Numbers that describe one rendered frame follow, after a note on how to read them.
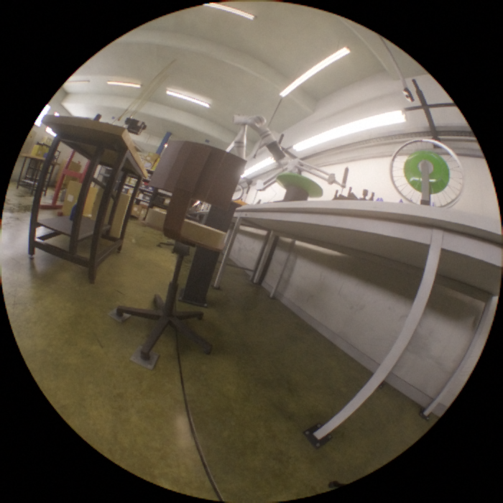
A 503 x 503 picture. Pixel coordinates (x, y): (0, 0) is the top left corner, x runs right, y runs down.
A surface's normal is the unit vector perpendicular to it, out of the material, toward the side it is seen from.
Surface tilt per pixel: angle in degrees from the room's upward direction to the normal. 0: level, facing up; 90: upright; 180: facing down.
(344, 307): 90
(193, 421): 0
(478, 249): 90
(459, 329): 90
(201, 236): 90
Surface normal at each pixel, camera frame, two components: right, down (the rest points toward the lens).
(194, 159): 0.09, 0.16
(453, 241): -0.85, -0.27
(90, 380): 0.34, -0.94
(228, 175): 0.38, 0.21
